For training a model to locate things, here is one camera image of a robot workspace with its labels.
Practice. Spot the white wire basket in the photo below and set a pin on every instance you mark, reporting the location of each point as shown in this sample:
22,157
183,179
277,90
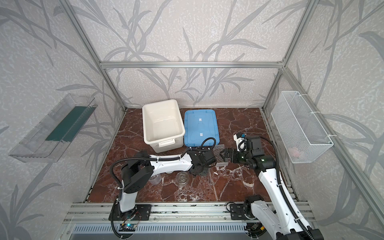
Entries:
302,134

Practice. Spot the aluminium front rail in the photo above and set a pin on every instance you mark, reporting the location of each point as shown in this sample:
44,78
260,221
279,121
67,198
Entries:
161,212

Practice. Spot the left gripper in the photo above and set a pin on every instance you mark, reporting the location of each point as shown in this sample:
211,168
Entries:
210,159

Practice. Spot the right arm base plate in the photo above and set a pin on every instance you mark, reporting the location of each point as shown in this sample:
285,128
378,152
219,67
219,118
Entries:
238,212

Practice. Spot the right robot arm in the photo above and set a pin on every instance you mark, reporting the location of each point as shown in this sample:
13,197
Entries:
283,221

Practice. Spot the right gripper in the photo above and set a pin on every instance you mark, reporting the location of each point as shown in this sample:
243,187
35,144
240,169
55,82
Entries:
235,154

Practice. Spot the glass petri dish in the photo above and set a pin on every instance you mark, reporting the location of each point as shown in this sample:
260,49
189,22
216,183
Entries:
182,178

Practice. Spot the green circuit board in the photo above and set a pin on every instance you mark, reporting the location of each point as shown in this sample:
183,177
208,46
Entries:
127,227

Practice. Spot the clear test tube rack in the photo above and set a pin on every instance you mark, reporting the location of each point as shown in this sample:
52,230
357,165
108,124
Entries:
218,151

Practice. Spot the clear wall shelf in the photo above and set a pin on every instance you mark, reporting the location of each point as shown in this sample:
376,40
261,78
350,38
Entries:
47,142

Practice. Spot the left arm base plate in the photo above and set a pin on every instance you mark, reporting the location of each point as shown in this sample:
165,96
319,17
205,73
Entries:
140,212

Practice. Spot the white plastic bin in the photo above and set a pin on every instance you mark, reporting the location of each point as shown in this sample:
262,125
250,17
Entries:
163,126

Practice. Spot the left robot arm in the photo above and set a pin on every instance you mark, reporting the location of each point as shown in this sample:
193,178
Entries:
138,171

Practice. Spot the blue plastic lid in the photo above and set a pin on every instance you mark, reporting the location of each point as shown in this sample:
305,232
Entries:
200,125

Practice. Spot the clear plastic beaker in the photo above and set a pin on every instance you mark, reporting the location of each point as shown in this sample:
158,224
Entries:
156,179

